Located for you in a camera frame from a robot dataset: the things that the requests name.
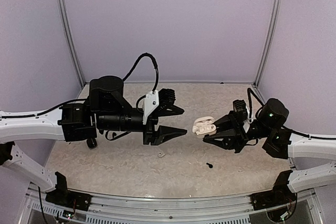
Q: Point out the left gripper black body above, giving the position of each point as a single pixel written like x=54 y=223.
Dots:
x=150 y=132

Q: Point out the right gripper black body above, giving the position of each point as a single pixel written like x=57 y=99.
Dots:
x=242 y=136

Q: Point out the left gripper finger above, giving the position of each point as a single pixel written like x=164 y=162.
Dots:
x=166 y=133
x=169 y=110

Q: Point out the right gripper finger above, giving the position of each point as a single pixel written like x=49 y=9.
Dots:
x=223 y=124
x=223 y=139

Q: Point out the white earbud charging case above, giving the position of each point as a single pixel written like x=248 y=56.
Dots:
x=204 y=126

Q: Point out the black earbud charging case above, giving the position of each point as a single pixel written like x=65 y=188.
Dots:
x=91 y=143

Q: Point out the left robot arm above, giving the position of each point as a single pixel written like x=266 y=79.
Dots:
x=104 y=110

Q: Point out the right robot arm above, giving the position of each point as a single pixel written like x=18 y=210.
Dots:
x=284 y=143

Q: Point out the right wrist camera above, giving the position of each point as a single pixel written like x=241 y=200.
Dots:
x=241 y=112

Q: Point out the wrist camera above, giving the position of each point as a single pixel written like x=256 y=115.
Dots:
x=241 y=112
x=154 y=99

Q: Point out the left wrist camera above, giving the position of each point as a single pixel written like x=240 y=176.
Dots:
x=154 y=99

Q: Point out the aluminium front rail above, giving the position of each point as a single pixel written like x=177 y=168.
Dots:
x=105 y=208

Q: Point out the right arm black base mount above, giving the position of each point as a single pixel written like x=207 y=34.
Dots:
x=280 y=194

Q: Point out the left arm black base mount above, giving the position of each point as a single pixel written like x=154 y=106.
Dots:
x=62 y=196

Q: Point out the right aluminium frame post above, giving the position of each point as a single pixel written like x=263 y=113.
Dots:
x=267 y=45

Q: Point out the aluminium frame post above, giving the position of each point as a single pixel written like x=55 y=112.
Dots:
x=267 y=45
x=70 y=43

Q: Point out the left aluminium frame post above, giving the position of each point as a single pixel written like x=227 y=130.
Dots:
x=70 y=43

